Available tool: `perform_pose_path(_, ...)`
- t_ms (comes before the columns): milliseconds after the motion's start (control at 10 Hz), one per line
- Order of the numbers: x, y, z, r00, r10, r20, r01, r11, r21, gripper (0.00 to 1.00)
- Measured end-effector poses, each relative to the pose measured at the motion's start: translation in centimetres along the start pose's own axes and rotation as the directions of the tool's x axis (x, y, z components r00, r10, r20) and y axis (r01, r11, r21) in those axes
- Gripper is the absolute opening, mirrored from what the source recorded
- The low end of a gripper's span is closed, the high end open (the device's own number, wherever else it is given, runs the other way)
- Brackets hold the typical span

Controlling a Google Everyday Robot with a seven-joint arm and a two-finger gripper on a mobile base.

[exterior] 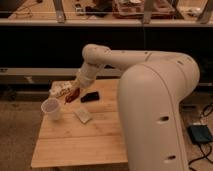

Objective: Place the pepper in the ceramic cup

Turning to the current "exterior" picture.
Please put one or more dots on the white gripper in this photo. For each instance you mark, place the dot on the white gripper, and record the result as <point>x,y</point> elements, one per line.
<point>81,81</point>

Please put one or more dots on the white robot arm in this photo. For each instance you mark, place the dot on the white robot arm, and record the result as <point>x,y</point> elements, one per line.
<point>152,85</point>

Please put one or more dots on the white ceramic cup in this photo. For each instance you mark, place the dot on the white ceramic cup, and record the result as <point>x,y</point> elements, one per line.
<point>52,108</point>

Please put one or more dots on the crumpled white cloth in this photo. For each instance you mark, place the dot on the crumpled white cloth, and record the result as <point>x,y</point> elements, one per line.
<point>57,90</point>

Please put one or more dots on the black rectangular block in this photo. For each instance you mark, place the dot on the black rectangular block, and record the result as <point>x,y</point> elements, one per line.
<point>93,96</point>

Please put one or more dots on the white rectangular sponge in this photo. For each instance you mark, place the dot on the white rectangular sponge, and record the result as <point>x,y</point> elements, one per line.
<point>83,114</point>

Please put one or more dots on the wooden table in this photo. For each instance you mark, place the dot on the wooden table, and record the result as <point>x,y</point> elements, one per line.
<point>69,142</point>

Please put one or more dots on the dark blue power box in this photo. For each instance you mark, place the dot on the dark blue power box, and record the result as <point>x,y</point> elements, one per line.
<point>200,134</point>

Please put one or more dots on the metal frame rail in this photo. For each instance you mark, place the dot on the metal frame rail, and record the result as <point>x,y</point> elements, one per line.
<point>35,75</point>

